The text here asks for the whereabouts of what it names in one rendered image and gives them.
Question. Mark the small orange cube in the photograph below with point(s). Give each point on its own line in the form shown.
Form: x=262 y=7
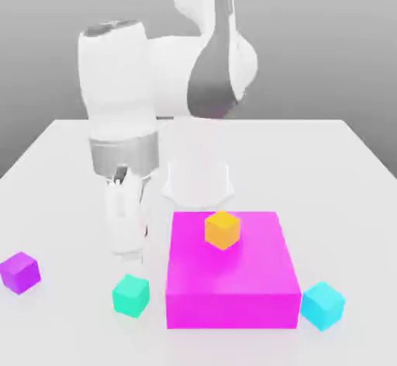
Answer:
x=222 y=231

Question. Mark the large magenta box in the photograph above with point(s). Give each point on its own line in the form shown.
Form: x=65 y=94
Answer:
x=232 y=291

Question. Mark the small purple cube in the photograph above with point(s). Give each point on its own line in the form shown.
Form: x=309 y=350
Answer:
x=19 y=273

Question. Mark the small cyan cube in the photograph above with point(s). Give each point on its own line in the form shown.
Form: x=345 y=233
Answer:
x=322 y=306

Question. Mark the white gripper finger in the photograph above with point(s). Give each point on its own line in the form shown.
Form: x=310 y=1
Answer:
x=128 y=257

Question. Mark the small green cube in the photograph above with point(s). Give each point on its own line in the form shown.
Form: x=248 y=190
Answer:
x=130 y=296

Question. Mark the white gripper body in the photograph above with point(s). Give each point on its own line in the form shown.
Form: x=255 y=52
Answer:
x=125 y=217

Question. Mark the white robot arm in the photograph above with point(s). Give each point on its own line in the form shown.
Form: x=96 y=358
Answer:
x=114 y=74

